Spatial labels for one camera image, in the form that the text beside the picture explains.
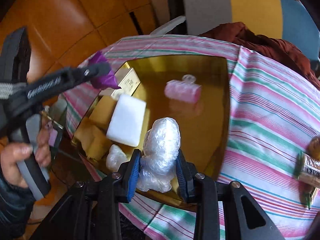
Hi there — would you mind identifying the gold rectangular box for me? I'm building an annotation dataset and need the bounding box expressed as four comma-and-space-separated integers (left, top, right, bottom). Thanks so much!
111, 66, 140, 100

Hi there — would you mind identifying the green gold snack packet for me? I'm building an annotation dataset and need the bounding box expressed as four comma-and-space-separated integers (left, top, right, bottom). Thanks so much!
293, 151, 320, 209

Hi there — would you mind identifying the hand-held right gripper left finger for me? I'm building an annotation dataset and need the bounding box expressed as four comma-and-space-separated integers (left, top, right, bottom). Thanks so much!
30, 149, 142, 240

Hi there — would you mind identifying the pink green striped blanket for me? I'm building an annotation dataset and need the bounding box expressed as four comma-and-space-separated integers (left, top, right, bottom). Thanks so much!
62, 34, 320, 240

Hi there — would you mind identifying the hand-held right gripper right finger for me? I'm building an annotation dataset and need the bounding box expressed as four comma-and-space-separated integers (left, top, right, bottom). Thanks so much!
176, 149, 285, 240

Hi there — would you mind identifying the purple snack packet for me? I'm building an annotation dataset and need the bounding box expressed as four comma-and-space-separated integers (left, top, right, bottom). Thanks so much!
87, 51, 122, 90

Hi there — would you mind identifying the white sponge block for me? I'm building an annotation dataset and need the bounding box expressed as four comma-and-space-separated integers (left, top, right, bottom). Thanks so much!
106, 94, 147, 147

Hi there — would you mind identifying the small plastic-wrapped bundle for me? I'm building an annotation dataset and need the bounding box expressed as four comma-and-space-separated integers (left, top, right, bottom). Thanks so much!
106, 144, 128, 172

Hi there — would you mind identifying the gold metal tin box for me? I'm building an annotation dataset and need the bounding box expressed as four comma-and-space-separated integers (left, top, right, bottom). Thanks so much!
71, 54, 230, 207

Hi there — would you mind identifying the grey yellow blue sofa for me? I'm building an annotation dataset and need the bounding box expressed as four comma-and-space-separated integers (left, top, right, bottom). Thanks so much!
150, 0, 320, 63

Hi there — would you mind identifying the wooden wardrobe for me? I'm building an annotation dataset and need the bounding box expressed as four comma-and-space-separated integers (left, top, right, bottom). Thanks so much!
0, 0, 160, 140

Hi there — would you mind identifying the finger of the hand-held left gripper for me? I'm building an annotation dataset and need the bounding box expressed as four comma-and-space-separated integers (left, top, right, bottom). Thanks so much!
59, 62, 112, 92

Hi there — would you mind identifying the person's left hand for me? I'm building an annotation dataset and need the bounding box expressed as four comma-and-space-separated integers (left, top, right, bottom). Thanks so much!
0, 121, 52, 188

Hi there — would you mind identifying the dark red garment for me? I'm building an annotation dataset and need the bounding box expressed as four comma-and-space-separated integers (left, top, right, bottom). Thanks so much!
199, 22, 320, 89

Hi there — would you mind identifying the large plastic-wrapped bundle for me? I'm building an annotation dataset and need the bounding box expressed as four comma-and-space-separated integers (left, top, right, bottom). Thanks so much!
136, 117, 181, 193

